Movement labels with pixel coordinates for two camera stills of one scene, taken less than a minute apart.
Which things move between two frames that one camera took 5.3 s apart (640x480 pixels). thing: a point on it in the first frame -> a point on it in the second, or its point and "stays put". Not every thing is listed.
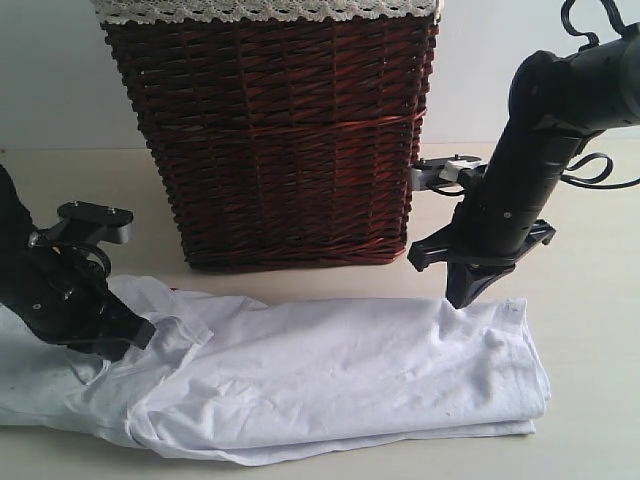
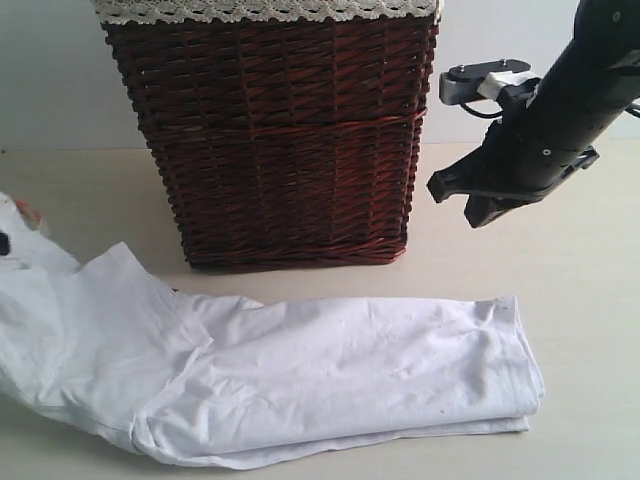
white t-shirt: (229, 377) stays put
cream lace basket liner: (398, 11) stays put
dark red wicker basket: (282, 142) stays put
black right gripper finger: (449, 244) -> (482, 172)
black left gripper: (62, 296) -> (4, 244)
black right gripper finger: (464, 281) -> (482, 208)
